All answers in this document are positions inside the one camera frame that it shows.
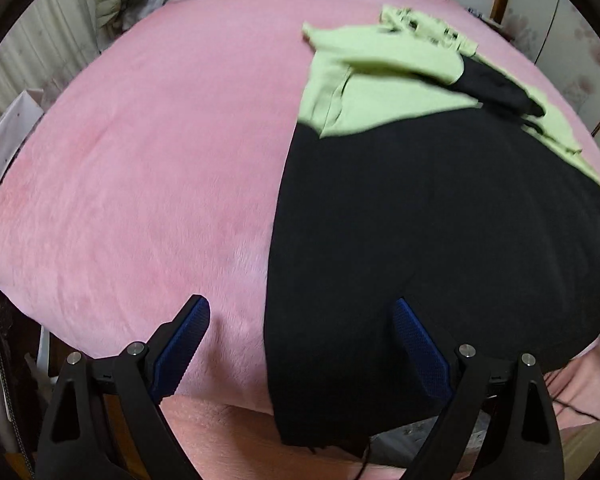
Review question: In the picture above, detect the wooden nightstand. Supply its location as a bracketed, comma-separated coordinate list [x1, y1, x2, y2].
[462, 6, 503, 28]

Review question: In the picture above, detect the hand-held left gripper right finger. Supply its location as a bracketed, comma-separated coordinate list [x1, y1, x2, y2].
[392, 297, 566, 480]

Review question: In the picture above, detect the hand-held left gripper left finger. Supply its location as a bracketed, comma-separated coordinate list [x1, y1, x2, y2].
[35, 294, 211, 480]

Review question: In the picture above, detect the green and black hooded jacket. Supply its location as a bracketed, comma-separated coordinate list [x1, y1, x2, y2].
[262, 4, 600, 453]

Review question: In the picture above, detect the bed with pink blanket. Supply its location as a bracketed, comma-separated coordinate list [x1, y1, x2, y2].
[0, 0, 600, 480]

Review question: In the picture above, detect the white curtain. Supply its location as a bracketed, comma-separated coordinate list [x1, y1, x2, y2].
[0, 0, 106, 126]

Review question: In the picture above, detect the floral print wardrobe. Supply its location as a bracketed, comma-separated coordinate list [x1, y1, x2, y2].
[490, 0, 600, 136]

